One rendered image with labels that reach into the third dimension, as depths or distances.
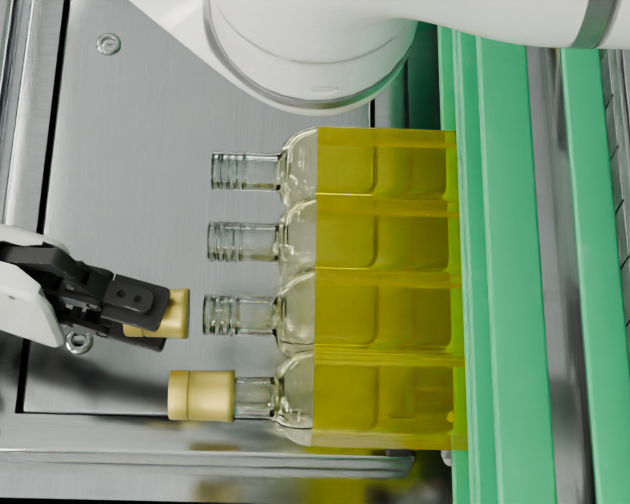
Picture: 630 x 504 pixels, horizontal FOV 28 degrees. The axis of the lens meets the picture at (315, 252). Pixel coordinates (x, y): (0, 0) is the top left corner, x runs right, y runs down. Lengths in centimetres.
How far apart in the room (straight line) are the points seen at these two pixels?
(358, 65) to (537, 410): 27
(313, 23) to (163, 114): 62
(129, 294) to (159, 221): 21
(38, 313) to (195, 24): 33
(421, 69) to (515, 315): 47
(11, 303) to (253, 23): 41
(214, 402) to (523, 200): 24
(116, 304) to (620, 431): 34
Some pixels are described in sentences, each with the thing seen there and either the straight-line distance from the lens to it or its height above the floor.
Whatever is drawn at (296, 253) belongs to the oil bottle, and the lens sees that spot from 87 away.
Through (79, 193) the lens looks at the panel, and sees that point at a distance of 107.
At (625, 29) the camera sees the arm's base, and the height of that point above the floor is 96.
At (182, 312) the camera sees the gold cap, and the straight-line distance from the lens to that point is 87.
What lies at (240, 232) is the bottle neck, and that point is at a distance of 89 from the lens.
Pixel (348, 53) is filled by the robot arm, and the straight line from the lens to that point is 52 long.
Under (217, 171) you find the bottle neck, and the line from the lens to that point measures 92.
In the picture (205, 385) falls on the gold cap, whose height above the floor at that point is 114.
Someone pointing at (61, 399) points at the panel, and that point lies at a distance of 100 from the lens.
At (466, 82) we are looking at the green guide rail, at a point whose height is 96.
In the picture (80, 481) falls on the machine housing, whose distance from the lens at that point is 101.
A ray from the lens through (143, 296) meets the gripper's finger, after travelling 86.
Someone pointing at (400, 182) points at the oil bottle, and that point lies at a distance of 90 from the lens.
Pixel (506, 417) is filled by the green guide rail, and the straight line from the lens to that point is 73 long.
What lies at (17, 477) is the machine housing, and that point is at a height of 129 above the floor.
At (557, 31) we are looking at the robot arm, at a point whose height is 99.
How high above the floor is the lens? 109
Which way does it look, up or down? 2 degrees down
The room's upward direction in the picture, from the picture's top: 88 degrees counter-clockwise
